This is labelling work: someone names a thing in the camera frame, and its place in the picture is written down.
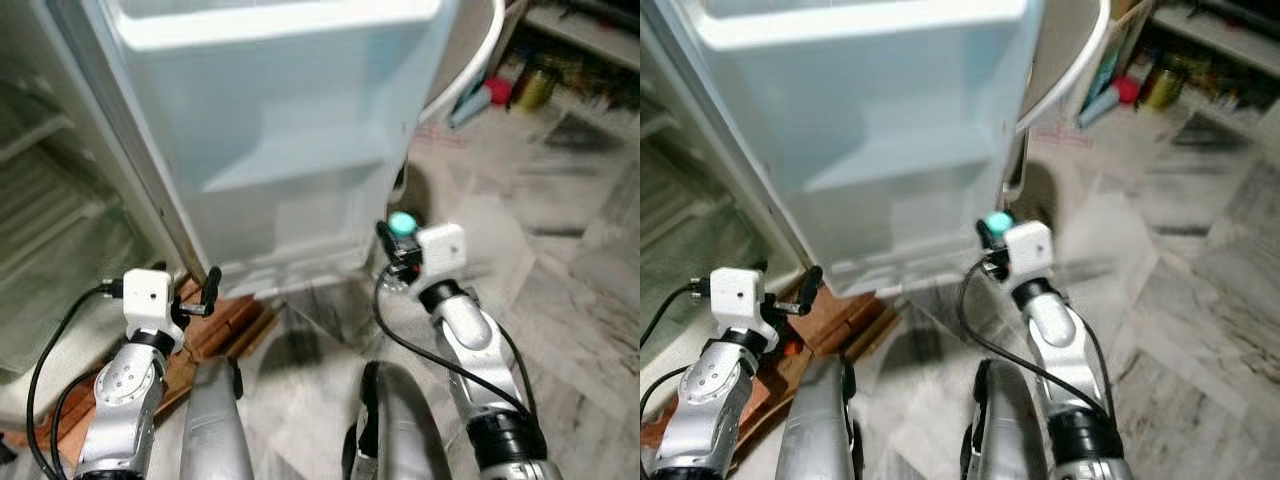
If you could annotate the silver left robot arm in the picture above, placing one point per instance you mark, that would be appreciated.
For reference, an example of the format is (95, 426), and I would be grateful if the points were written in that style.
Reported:
(125, 400)
(710, 400)

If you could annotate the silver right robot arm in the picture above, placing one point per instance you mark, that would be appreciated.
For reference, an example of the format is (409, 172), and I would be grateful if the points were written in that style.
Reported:
(465, 335)
(1055, 335)

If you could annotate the fridge door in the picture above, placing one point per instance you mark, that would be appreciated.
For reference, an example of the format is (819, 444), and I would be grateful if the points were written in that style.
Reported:
(280, 130)
(880, 130)

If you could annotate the orange brick stack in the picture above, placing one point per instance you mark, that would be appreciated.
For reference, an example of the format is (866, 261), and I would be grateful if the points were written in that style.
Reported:
(235, 320)
(838, 315)

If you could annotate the light blue bottle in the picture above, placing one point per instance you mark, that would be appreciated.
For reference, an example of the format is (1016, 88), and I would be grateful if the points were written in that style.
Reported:
(1100, 103)
(470, 105)

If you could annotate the silver right robot leg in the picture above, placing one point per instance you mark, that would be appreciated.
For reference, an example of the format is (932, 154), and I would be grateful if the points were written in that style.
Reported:
(1005, 430)
(400, 430)

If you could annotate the red round container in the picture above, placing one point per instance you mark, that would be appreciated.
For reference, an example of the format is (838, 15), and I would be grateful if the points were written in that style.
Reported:
(499, 92)
(1128, 90)

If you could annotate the yellow-green jar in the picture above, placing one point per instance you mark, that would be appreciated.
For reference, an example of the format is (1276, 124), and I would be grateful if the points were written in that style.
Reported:
(1163, 90)
(535, 90)

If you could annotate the grey metal folding chair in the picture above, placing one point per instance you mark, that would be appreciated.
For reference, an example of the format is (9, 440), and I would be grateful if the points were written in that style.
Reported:
(470, 40)
(1070, 40)

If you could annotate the white storage shelf table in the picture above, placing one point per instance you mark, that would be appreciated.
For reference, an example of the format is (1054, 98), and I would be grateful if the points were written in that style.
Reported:
(1210, 25)
(580, 25)

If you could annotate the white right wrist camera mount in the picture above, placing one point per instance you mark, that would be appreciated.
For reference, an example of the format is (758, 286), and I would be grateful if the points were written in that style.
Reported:
(1030, 252)
(442, 252)

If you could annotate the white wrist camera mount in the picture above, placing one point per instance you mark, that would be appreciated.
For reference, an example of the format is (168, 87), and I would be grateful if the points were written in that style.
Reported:
(150, 300)
(1030, 252)
(442, 252)
(738, 298)

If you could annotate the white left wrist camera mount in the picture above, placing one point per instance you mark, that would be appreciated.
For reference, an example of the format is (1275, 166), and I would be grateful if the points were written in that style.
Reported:
(738, 298)
(150, 300)

